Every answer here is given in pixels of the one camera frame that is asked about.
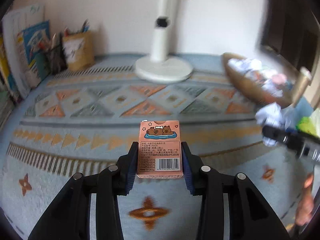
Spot orange capybara card box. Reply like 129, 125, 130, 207
137, 120, 183, 179

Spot dango plush skewer toy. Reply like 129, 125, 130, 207
271, 73, 287, 86

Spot large paper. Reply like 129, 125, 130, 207
227, 59, 262, 74

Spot person's right hand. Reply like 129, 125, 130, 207
295, 174, 314, 226

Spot green wet wipes pack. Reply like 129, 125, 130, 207
296, 108, 320, 138

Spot gold monitor stand pole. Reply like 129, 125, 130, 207
291, 67, 312, 107

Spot amber ribbed glass bowl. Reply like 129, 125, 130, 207
221, 53, 292, 108

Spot white desk lamp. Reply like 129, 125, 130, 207
134, 0, 193, 84

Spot black mesh pen cup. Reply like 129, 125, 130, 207
45, 44, 67, 75

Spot black monitor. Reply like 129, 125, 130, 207
261, 0, 319, 74

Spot kraft paper pen holder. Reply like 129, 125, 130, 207
62, 31, 94, 72

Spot green flat book stack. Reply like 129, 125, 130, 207
0, 90, 15, 130

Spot yellow upright books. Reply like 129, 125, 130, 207
0, 35, 21, 103

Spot blue upright workbook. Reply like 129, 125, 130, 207
17, 21, 50, 88

